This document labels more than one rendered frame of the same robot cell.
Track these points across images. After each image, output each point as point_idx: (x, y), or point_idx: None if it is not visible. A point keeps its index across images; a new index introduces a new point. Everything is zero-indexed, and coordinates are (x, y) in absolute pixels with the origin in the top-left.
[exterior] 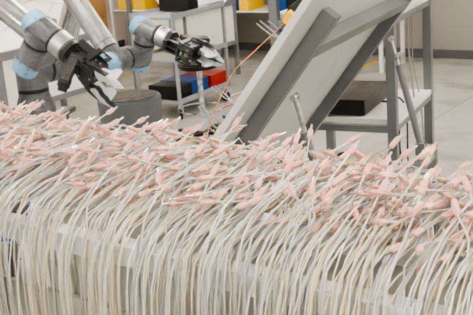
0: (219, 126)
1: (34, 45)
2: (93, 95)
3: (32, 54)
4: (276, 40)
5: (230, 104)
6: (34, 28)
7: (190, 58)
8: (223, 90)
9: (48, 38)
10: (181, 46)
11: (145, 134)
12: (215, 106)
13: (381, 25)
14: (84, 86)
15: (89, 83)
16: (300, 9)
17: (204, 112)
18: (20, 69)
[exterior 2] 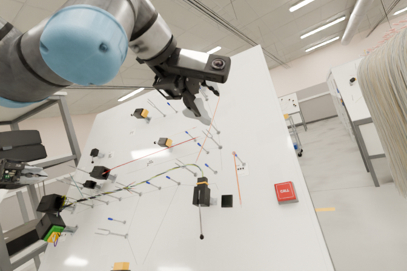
0: (278, 100)
1: (135, 5)
2: (196, 109)
3: (132, 20)
4: (264, 60)
5: (184, 141)
6: None
7: (17, 175)
8: (215, 111)
9: (154, 8)
10: (9, 162)
11: None
12: (210, 127)
13: None
14: (188, 98)
15: (198, 89)
16: (261, 49)
17: (209, 132)
18: (118, 39)
